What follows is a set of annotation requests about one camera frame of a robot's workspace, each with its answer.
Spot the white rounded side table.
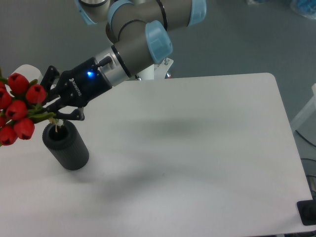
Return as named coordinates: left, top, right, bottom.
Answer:
left=9, top=64, right=43, bottom=87

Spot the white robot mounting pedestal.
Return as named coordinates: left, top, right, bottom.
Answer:
left=131, top=57, right=174, bottom=81

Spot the blue plastic bag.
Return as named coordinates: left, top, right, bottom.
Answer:
left=290, top=0, right=316, bottom=20

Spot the black ribbed cylindrical vase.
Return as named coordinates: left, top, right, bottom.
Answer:
left=42, top=120, right=89, bottom=170

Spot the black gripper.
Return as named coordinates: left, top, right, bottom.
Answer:
left=40, top=57, right=112, bottom=121

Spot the red tulip bouquet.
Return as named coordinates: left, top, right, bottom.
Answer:
left=0, top=75, right=64, bottom=146

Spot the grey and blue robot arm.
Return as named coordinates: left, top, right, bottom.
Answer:
left=41, top=0, right=207, bottom=120

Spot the white furniture at right edge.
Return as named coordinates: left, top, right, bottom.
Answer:
left=290, top=83, right=316, bottom=133

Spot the black device at table edge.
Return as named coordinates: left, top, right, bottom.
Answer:
left=297, top=200, right=316, bottom=226

